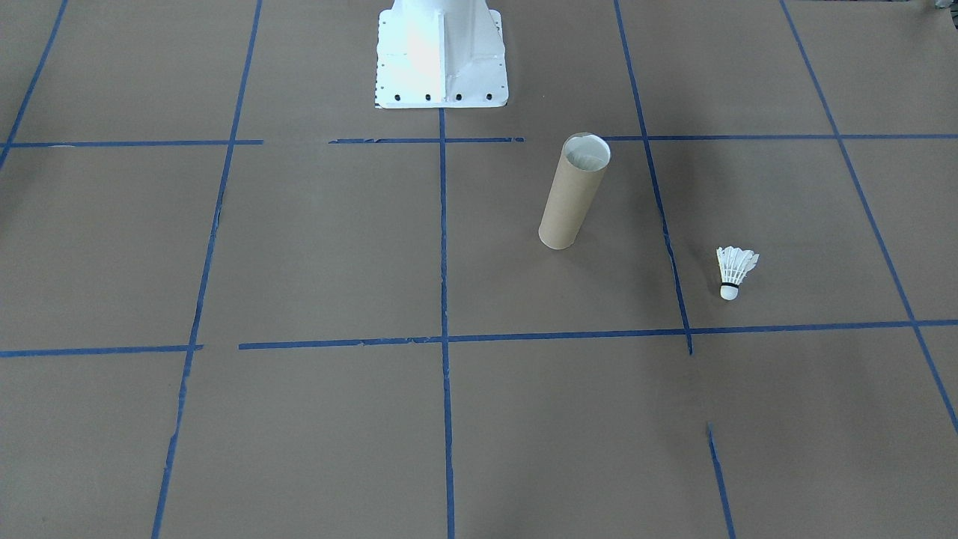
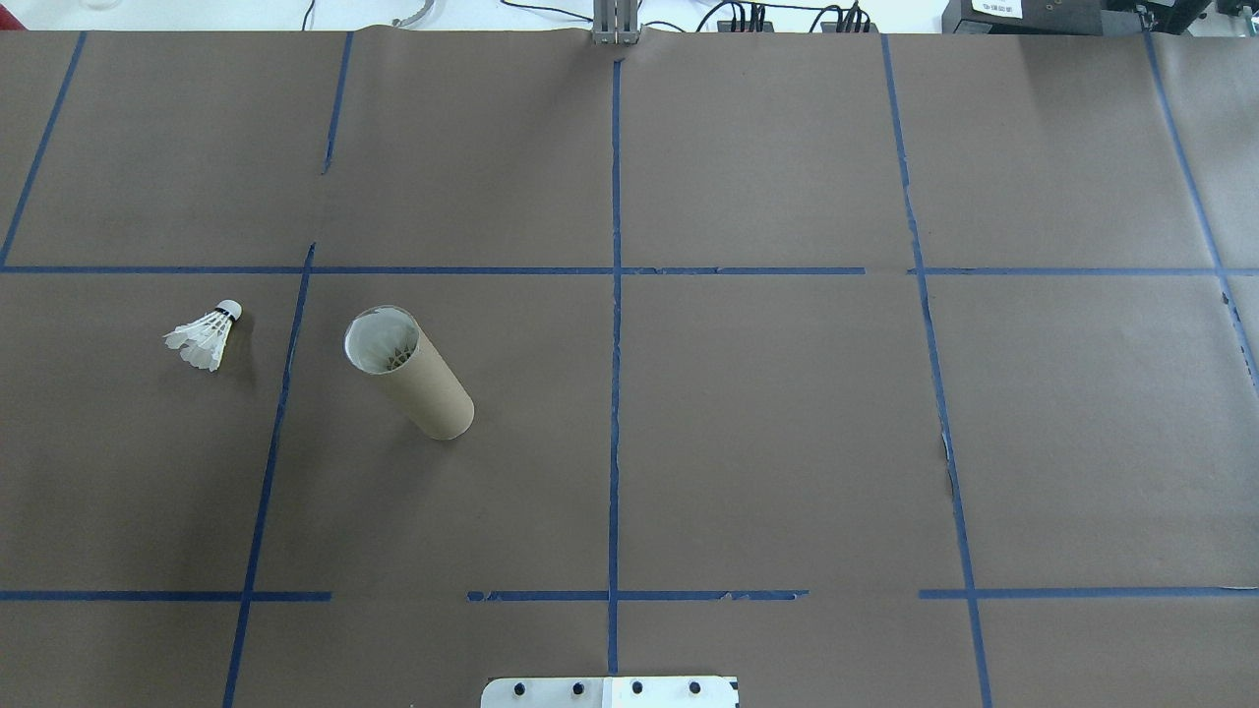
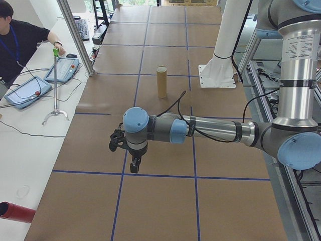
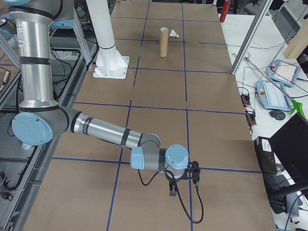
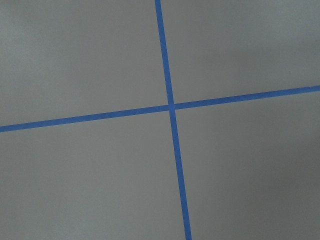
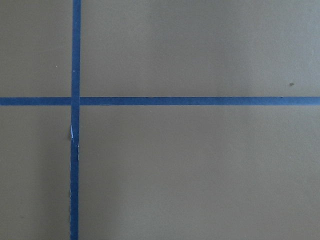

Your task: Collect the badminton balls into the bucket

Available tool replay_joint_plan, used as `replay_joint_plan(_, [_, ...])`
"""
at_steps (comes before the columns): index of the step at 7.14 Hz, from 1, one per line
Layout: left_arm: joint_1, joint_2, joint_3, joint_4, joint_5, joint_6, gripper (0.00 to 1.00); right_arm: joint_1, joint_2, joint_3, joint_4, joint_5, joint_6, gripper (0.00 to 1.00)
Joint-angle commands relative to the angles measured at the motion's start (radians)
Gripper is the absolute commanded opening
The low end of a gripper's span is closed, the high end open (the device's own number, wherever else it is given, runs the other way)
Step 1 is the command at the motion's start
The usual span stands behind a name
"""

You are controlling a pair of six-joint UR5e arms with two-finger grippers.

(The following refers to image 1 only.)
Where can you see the white feather shuttlecock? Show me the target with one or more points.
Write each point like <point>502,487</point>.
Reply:
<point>735,266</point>

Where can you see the white arm pedestal base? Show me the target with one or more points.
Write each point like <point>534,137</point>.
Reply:
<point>441,52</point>

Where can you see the brown cardboard tube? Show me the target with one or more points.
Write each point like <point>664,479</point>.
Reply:
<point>570,196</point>

